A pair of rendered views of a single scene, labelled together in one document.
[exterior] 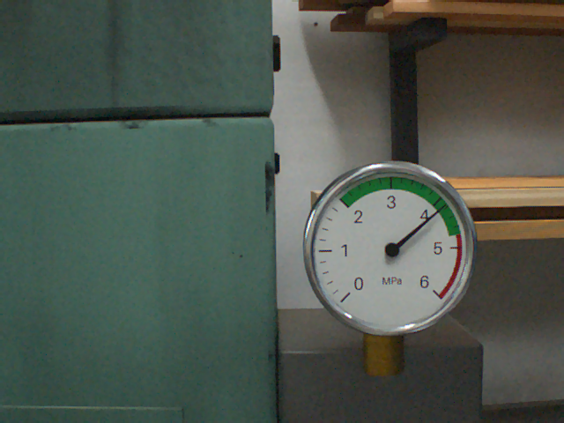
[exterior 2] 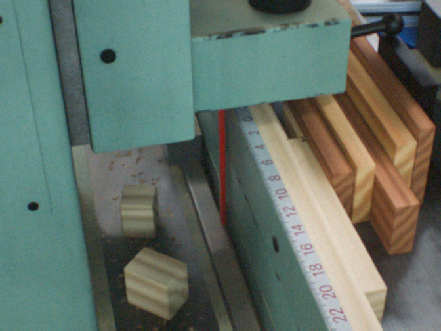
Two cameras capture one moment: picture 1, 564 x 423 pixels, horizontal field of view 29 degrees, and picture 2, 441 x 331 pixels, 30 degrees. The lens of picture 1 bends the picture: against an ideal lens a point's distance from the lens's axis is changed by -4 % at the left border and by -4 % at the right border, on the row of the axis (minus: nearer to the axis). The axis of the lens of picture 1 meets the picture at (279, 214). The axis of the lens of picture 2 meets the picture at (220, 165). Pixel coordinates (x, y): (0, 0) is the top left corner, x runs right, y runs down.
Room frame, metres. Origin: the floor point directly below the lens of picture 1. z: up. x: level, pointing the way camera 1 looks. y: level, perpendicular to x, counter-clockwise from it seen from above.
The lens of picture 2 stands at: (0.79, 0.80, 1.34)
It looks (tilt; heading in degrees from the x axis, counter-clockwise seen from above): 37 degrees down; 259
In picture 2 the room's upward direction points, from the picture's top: 1 degrees counter-clockwise
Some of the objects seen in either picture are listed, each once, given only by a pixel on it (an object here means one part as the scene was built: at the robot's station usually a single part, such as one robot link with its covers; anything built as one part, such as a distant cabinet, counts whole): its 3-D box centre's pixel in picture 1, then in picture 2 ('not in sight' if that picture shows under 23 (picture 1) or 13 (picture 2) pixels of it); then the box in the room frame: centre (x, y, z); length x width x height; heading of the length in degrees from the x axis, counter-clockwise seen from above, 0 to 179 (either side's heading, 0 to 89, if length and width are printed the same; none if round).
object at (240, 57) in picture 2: not in sight; (254, 54); (0.65, 0.22, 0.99); 0.14 x 0.07 x 0.09; 1
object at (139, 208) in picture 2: not in sight; (140, 211); (0.75, 0.20, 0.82); 0.03 x 0.03 x 0.04; 75
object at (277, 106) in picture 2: not in sight; (276, 104); (0.63, 0.22, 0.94); 0.01 x 0.01 x 0.05; 1
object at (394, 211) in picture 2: not in sight; (350, 142); (0.57, 0.27, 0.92); 0.23 x 0.02 x 0.05; 91
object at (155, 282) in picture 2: not in sight; (157, 283); (0.75, 0.30, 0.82); 0.04 x 0.03 x 0.04; 138
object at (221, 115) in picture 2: not in sight; (230, 161); (0.67, 0.23, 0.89); 0.02 x 0.01 x 0.14; 1
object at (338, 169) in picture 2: not in sight; (301, 125); (0.61, 0.24, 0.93); 0.21 x 0.02 x 0.05; 91
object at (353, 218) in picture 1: (386, 270); not in sight; (0.42, -0.04, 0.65); 0.06 x 0.04 x 0.08; 91
